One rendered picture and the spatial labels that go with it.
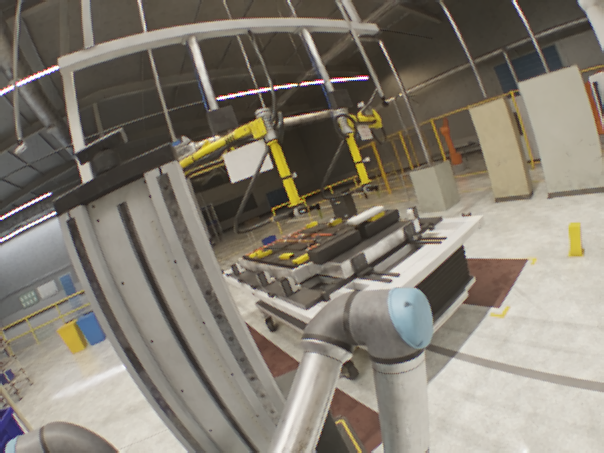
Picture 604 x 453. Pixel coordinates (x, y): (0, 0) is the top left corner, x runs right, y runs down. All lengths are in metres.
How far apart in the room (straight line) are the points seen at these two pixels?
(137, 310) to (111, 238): 0.19
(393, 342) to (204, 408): 0.57
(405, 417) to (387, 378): 0.10
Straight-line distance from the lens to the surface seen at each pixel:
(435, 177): 6.55
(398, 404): 0.61
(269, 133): 2.07
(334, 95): 3.07
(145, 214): 0.71
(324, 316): 0.59
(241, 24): 3.12
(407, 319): 0.51
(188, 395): 0.86
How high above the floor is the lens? 1.59
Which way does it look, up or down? 8 degrees down
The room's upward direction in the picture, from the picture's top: 20 degrees counter-clockwise
